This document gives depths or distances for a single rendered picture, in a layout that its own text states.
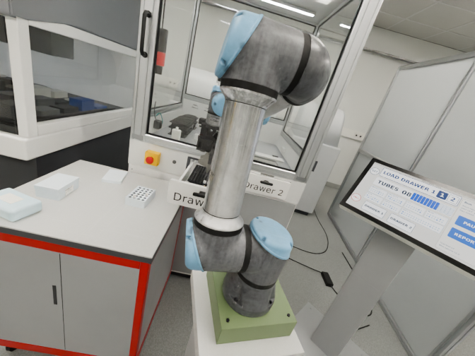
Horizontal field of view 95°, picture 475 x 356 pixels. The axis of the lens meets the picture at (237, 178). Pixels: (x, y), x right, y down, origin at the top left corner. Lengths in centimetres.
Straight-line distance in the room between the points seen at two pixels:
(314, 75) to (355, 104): 421
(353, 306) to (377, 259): 31
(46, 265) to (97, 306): 24
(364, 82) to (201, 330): 447
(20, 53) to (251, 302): 121
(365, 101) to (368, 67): 55
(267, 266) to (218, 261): 12
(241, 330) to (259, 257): 20
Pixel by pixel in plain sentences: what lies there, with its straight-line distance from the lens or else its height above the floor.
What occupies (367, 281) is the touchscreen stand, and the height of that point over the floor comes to 63.
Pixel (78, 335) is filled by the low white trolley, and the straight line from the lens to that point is 129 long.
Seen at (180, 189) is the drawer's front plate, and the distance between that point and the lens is 95.
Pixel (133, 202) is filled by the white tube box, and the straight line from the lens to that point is 105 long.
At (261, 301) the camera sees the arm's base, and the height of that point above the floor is 87.
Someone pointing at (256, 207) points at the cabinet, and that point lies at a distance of 135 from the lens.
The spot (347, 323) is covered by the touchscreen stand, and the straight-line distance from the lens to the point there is 156.
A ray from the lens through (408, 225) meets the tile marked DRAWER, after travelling 118.
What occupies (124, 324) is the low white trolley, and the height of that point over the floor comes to 38.
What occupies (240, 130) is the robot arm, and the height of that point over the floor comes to 127.
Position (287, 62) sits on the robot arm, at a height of 140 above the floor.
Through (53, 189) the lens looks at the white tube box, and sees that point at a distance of 110.
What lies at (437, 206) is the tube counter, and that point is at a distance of 124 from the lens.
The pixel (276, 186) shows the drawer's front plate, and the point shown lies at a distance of 128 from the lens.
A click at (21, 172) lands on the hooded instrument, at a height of 69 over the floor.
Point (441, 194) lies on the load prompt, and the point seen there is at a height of 116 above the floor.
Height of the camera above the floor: 134
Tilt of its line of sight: 22 degrees down
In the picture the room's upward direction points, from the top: 16 degrees clockwise
